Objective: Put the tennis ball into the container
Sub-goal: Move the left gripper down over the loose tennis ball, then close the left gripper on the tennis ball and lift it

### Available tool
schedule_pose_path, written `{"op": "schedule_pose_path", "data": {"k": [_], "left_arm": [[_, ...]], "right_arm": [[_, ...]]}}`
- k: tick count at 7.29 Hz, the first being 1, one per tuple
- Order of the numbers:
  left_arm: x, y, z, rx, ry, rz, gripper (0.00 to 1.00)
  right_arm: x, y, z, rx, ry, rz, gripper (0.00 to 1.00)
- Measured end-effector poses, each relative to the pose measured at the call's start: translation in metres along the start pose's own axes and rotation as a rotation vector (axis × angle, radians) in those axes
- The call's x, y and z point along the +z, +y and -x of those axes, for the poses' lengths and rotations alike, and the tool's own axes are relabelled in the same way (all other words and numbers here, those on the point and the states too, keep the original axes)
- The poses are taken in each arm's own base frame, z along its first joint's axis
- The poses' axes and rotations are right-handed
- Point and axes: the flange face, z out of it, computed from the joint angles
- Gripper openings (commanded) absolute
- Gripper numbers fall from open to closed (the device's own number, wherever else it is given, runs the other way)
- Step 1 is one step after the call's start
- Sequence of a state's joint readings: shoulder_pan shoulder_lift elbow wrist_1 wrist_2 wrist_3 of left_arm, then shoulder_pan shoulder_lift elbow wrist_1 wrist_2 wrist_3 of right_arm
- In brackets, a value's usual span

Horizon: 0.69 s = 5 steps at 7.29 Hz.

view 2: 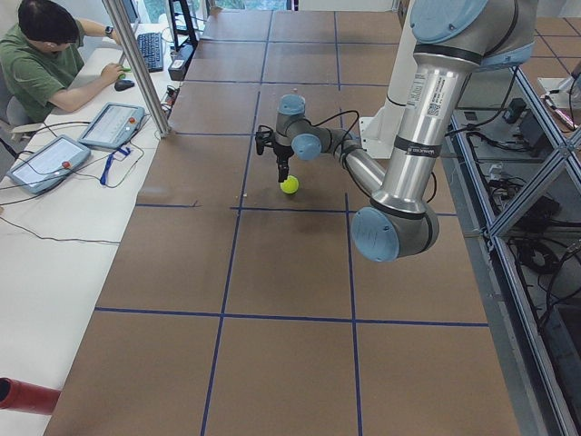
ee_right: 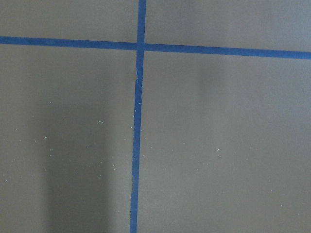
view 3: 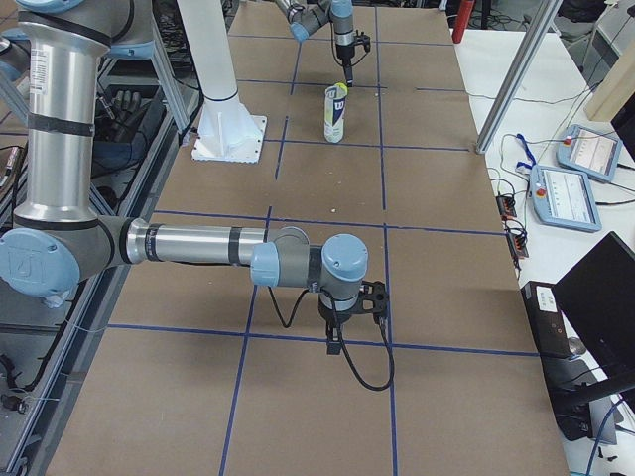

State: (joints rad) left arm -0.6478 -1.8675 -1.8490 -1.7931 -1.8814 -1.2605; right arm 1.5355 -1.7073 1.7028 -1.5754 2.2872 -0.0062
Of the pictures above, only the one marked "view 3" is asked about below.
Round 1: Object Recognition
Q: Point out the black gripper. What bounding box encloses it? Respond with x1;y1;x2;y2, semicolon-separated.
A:
335;44;354;87
318;293;363;355

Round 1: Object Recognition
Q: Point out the clear Wilson ball can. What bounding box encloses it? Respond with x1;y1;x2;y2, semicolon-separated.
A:
323;85;348;143

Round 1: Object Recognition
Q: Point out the red cylinder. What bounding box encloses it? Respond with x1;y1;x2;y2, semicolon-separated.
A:
451;0;475;45

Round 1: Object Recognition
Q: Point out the orange black connector block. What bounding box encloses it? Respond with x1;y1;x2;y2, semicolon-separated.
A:
495;194;517;219

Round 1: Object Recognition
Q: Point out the black desktop computer box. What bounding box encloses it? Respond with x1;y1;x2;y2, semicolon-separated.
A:
521;281;572;359

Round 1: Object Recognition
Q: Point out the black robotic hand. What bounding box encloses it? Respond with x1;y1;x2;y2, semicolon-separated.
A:
101;89;145;143

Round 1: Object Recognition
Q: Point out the near teach pendant tablet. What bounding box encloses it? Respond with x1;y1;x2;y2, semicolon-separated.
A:
530;165;602;233

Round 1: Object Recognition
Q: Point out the teach pendant tablet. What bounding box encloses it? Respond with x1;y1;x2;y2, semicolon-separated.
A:
530;165;602;233
556;124;623;183

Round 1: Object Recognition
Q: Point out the far teach pendant tablet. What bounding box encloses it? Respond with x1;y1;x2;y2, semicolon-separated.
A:
556;124;623;183

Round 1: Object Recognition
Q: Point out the black monitor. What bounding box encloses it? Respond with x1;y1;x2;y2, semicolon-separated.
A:
553;231;634;408

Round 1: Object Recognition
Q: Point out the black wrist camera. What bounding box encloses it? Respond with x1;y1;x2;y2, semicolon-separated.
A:
354;30;371;54
360;281;389;325

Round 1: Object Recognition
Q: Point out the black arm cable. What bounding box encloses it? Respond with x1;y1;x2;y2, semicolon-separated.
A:
267;285;397;392

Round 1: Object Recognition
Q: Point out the white camera post base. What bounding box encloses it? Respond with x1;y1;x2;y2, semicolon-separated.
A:
178;0;267;164

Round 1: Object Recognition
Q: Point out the blue lanyard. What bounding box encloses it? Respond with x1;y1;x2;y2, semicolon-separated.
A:
513;133;538;175

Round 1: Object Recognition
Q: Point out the aluminium frame post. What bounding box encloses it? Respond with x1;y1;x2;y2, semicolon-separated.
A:
475;0;563;155

